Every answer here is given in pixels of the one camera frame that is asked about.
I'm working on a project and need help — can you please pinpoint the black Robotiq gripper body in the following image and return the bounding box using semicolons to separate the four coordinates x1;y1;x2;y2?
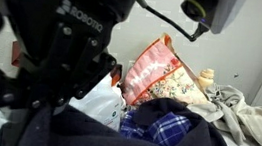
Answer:
0;0;141;81

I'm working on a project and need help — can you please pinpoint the navy blue garment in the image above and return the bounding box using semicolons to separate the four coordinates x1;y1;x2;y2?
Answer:
0;77;259;146

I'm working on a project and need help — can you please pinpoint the blue plaid cloth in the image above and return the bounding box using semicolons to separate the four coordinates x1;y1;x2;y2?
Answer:
117;105;194;146

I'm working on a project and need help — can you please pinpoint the gray fleece garment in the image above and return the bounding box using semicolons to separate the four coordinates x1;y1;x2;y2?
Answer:
182;79;255;146

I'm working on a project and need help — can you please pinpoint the orange patterned bag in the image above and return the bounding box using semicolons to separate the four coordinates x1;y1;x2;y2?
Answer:
108;64;124;88

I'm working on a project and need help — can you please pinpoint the translucent detergent jug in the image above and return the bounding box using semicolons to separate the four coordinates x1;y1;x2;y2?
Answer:
65;69;131;132

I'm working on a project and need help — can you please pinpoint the pink floral tote bag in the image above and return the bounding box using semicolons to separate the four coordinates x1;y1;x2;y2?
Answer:
120;28;218;116

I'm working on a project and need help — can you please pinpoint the yellow bottle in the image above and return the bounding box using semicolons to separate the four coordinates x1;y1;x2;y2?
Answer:
197;66;217;91

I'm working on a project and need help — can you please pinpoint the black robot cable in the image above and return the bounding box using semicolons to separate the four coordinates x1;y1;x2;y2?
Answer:
130;0;214;45

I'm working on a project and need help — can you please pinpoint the gray wrist camera box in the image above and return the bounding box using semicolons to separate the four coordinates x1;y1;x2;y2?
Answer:
175;0;249;39

